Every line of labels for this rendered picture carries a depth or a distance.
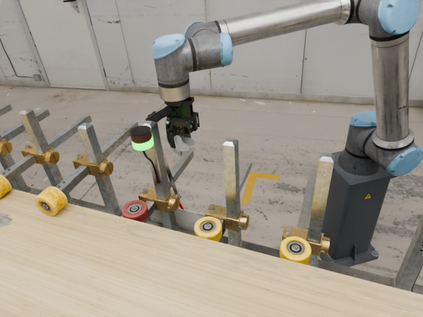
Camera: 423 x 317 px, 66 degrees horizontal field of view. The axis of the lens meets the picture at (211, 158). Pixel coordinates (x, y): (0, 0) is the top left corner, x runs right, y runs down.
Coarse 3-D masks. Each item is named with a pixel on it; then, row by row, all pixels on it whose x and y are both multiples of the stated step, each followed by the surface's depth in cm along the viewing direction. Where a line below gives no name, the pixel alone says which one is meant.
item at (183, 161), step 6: (192, 150) 135; (186, 156) 132; (192, 156) 135; (180, 162) 129; (186, 162) 131; (174, 168) 126; (180, 168) 126; (174, 174) 123; (180, 174) 127; (168, 180) 120; (174, 180) 123; (150, 204) 110; (150, 210) 110; (144, 222) 106
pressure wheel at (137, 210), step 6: (126, 204) 104; (132, 204) 104; (138, 204) 104; (144, 204) 103; (126, 210) 102; (132, 210) 102; (138, 210) 102; (144, 210) 101; (126, 216) 100; (132, 216) 100; (138, 216) 100; (144, 216) 102
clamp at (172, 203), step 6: (150, 192) 114; (144, 198) 112; (150, 198) 111; (156, 198) 111; (168, 198) 111; (174, 198) 110; (156, 204) 112; (162, 204) 110; (168, 204) 110; (174, 204) 110; (162, 210) 112; (168, 210) 110; (174, 210) 111
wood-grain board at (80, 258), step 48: (0, 240) 96; (48, 240) 95; (96, 240) 94; (144, 240) 92; (192, 240) 91; (0, 288) 83; (48, 288) 82; (96, 288) 81; (144, 288) 80; (192, 288) 79; (240, 288) 78; (288, 288) 77; (336, 288) 76; (384, 288) 75
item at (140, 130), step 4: (136, 128) 92; (140, 128) 92; (144, 128) 92; (148, 128) 92; (132, 132) 91; (136, 132) 91; (140, 132) 90; (144, 132) 90; (152, 148) 98; (144, 152) 95; (152, 164) 100; (156, 172) 103; (156, 176) 103
